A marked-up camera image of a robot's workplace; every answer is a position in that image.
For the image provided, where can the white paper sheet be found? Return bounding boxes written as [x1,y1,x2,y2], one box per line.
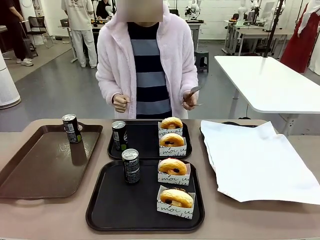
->
[200,119,320,206]

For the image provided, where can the red dress on mannequin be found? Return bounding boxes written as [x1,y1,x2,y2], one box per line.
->
[279,0,318,74]

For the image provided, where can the white cylindrical air purifier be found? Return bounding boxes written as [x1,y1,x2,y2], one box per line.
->
[0,48,22,110]

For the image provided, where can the brown plastic tray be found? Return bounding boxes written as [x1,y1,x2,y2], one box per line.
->
[0,123,104,202]

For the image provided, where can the black camera stand pole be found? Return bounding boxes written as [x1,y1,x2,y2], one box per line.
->
[263,0,286,59]

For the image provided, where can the metal tongs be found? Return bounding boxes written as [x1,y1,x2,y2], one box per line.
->
[182,85,204,107]

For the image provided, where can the black square tray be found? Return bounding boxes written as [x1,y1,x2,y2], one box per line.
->
[85,159,206,232]
[107,120,193,161]

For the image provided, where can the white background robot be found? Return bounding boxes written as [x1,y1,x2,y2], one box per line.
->
[184,0,202,21]

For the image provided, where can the person left forearm pink sleeve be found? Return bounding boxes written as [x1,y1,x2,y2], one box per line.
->
[172,62,200,95]

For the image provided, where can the person right hand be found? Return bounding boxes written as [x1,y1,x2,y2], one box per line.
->
[112,93,132,114]

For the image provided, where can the person right forearm pink sleeve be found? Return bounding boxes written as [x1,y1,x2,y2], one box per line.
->
[95,64,128,105]

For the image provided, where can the person in black clothes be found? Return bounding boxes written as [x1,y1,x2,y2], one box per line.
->
[4,0,34,67]

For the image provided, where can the white lab desk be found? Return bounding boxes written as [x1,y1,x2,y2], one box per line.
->
[186,20,204,55]

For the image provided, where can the small black stool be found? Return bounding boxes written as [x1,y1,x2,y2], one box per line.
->
[23,38,39,59]

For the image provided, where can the white folding table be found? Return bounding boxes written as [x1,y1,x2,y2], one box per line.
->
[213,54,320,137]

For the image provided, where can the grey lab work table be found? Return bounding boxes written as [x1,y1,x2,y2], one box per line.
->
[221,19,296,57]

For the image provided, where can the grey plastic stool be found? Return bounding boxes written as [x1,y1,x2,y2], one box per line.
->
[194,50,210,74]

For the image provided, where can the black green drink can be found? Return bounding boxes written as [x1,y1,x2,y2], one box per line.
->
[111,120,129,152]
[61,113,82,145]
[121,148,141,186]

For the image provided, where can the plain glazed donut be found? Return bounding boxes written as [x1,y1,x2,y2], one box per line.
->
[159,132,185,148]

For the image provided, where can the black office chair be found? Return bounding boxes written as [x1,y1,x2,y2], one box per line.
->
[26,15,55,49]

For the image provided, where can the person left hand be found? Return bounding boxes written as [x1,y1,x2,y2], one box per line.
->
[181,90,200,111]

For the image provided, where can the person in pink fleece jacket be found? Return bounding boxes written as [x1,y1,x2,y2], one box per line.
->
[95,0,200,120]

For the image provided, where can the person in white clothes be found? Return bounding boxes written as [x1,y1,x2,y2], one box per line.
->
[60,0,98,69]

